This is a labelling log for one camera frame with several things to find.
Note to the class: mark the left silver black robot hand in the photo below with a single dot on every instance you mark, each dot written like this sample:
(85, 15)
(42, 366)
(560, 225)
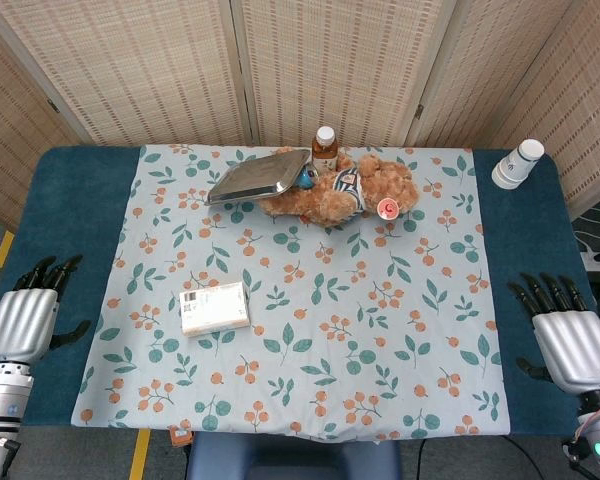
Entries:
(22, 320)

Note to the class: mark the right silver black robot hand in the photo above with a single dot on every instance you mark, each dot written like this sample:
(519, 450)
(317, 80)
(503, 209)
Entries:
(575, 340)

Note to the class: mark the white box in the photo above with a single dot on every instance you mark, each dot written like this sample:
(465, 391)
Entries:
(215, 310)

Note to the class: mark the floral tablecloth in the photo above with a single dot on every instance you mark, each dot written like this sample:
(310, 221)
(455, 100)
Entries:
(330, 300)

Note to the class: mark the white power strip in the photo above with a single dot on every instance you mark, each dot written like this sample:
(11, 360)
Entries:
(596, 261)

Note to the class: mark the teal blue table cover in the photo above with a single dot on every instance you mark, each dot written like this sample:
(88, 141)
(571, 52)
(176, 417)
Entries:
(55, 225)

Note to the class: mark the white paper cup stack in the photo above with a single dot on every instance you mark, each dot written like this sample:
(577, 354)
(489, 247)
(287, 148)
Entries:
(515, 165)

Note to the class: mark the orange cloth label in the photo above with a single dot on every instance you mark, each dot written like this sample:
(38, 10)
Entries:
(181, 436)

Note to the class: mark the red round hang tag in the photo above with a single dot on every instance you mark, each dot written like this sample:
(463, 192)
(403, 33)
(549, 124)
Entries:
(388, 208)

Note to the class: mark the stainless steel tray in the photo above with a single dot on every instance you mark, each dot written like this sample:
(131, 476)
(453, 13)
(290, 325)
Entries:
(255, 177)

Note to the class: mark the woven rattan folding screen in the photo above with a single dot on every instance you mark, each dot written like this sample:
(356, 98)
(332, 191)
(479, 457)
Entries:
(155, 75)

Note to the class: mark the brown teddy bear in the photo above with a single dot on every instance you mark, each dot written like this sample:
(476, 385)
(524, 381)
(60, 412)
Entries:
(330, 200)

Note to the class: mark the blue padded chair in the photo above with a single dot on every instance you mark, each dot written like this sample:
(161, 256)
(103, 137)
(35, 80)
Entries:
(305, 460)

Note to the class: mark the tea bottle white cap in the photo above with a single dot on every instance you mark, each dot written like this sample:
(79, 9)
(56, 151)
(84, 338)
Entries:
(324, 152)

